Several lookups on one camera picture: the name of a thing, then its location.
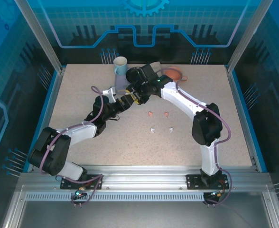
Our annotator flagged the beige folded cloth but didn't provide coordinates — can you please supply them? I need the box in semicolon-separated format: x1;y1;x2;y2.
151;61;163;72

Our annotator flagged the lavender place mat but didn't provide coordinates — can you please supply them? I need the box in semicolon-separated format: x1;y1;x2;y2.
115;74;132;90

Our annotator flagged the blue ceramic mug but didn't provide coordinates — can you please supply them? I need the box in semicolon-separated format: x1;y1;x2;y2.
112;56;128;76

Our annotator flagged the orange cup with handle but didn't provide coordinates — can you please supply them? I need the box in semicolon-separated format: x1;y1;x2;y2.
162;66;189;83

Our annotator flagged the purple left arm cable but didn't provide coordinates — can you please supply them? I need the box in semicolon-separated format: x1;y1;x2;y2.
38;85;104;208

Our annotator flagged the slotted grey cable duct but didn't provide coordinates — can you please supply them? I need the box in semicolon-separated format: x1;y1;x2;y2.
25;192;205;202

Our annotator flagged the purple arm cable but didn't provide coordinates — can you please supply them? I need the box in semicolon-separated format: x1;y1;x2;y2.
162;67;233;207
38;85;104;208

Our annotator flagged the aluminium frame beam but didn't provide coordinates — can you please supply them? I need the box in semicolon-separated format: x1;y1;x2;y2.
18;165;273;193

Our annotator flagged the aluminium side rail blue trim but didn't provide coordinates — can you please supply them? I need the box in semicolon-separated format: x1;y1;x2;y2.
224;66;269;173
27;66;68;173

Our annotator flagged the aluminium frame post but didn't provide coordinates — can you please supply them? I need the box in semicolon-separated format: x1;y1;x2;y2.
226;0;274;73
13;0;65;74

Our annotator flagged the grey metal base tray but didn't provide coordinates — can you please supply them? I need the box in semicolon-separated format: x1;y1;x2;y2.
1;185;279;228

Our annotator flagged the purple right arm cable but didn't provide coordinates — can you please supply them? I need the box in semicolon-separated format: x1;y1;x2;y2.
162;67;233;207

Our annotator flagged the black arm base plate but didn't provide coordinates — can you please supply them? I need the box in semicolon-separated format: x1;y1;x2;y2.
186;174;228;190
60;174;104;190

